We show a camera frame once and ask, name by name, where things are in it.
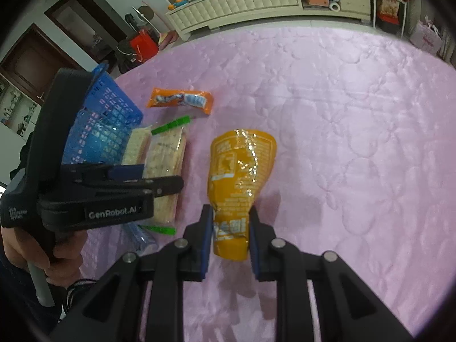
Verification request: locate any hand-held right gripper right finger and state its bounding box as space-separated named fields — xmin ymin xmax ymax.
xmin=248 ymin=207 xmax=416 ymax=342

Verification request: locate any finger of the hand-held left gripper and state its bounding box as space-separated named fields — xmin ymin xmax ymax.
xmin=73 ymin=175 xmax=185 ymax=198
xmin=62 ymin=164 xmax=145 ymax=186

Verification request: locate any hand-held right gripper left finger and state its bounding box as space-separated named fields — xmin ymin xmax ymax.
xmin=53 ymin=204 xmax=214 ymax=342

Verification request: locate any wide green-ended cracker packet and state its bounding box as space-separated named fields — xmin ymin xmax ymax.
xmin=139 ymin=115 xmax=194 ymax=236

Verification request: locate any blue plastic basket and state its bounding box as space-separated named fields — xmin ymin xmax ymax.
xmin=62 ymin=62 xmax=144 ymax=166

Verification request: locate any yellow snack packet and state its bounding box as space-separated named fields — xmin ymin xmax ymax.
xmin=207 ymin=128 xmax=278 ymax=261

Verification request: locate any person's left hand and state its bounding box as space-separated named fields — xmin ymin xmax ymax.
xmin=0 ymin=226 xmax=88 ymax=287

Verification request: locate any narrow cracker packet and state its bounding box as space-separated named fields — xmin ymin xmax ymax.
xmin=121 ymin=125 xmax=152 ymax=166

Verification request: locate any small clear blue packet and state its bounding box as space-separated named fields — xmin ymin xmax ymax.
xmin=125 ymin=221 xmax=158 ymax=255

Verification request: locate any orange snack packet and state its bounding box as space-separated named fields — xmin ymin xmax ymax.
xmin=147 ymin=87 xmax=213 ymax=115

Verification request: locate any brown wooden door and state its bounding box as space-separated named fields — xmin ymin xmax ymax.
xmin=44 ymin=0 xmax=125 ymax=43
xmin=0 ymin=23 xmax=82 ymax=97

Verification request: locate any black bag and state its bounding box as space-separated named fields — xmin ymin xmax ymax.
xmin=116 ymin=37 xmax=138 ymax=74

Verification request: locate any pink quilted blanket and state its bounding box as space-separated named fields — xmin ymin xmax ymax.
xmin=80 ymin=19 xmax=456 ymax=342

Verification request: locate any cream long cabinet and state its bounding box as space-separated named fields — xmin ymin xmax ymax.
xmin=166 ymin=0 xmax=373 ymax=36

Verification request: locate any metal rack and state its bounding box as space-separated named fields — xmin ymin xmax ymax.
xmin=369 ymin=0 xmax=408 ymax=38

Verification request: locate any pink gift bag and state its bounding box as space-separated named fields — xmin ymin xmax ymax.
xmin=410 ymin=16 xmax=444 ymax=56

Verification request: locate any printed snack box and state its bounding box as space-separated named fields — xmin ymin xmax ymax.
xmin=379 ymin=0 xmax=401 ymax=17

